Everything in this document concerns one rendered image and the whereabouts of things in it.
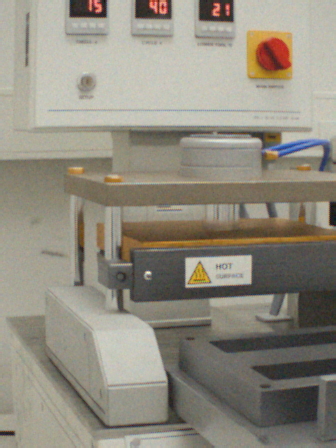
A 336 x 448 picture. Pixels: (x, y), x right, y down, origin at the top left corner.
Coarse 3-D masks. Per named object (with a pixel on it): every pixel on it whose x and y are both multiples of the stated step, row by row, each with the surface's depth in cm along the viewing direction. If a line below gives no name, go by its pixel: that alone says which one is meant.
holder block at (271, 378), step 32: (192, 352) 74; (224, 352) 72; (256, 352) 72; (288, 352) 71; (320, 352) 71; (224, 384) 67; (256, 384) 63; (288, 384) 63; (256, 416) 62; (288, 416) 62
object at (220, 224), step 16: (208, 208) 94; (224, 208) 94; (128, 224) 99; (144, 224) 99; (160, 224) 99; (176, 224) 99; (192, 224) 99; (208, 224) 95; (224, 224) 94; (240, 224) 100; (256, 224) 100; (272, 224) 100; (288, 224) 100; (304, 224) 100; (128, 240) 89; (144, 240) 86; (160, 240) 86; (176, 240) 86; (192, 240) 86; (208, 240) 87; (224, 240) 87; (240, 240) 87; (256, 240) 88; (272, 240) 88; (288, 240) 89; (304, 240) 89; (128, 256) 89
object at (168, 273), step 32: (160, 256) 84; (192, 256) 84; (224, 256) 85; (256, 256) 86; (288, 256) 87; (320, 256) 88; (128, 288) 83; (160, 288) 84; (192, 288) 85; (224, 288) 86; (256, 288) 86; (288, 288) 87; (320, 288) 88
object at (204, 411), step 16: (176, 368) 77; (176, 384) 74; (192, 384) 72; (320, 384) 58; (176, 400) 74; (192, 400) 71; (208, 400) 68; (320, 400) 58; (192, 416) 71; (208, 416) 68; (224, 416) 65; (240, 416) 64; (320, 416) 58; (208, 432) 68; (224, 432) 65; (240, 432) 62; (256, 432) 60; (272, 432) 60; (288, 432) 60; (304, 432) 60; (320, 432) 58
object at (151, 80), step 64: (64, 0) 102; (128, 0) 104; (192, 0) 106; (256, 0) 108; (64, 64) 102; (128, 64) 105; (192, 64) 107; (256, 64) 109; (64, 128) 103; (128, 128) 106; (192, 128) 108; (256, 128) 110; (192, 320) 113
